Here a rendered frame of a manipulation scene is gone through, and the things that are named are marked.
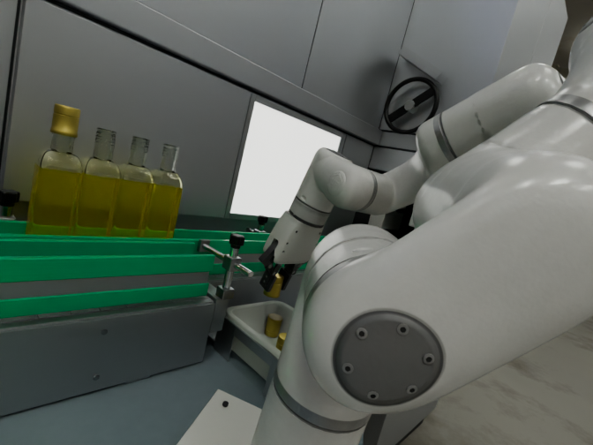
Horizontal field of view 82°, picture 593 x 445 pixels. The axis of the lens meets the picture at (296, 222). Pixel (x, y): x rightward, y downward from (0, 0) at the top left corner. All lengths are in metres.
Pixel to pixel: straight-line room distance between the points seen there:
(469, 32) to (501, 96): 1.02
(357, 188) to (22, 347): 0.50
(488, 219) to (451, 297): 0.04
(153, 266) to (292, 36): 0.76
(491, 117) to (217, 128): 0.63
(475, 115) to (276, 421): 0.40
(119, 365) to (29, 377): 0.12
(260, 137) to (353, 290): 0.83
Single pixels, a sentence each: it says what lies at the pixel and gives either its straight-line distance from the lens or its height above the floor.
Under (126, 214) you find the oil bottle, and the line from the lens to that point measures 0.68.
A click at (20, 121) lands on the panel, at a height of 1.12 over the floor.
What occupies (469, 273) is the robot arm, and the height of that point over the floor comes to 1.12.
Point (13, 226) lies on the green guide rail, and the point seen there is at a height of 0.96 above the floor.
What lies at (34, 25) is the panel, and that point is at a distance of 0.78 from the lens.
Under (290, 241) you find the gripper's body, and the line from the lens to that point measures 0.64.
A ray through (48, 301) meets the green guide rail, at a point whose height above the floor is 0.90.
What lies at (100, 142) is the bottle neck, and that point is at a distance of 0.66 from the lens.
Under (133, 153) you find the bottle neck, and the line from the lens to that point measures 0.68.
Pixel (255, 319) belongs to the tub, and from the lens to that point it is 0.81.
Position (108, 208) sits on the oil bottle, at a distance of 0.67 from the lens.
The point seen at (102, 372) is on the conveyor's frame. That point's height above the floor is 0.79.
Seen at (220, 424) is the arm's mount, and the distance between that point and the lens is 0.52.
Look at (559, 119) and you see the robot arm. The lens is 0.31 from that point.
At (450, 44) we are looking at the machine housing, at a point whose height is 1.72.
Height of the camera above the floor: 1.15
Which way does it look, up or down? 8 degrees down
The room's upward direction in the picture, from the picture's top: 14 degrees clockwise
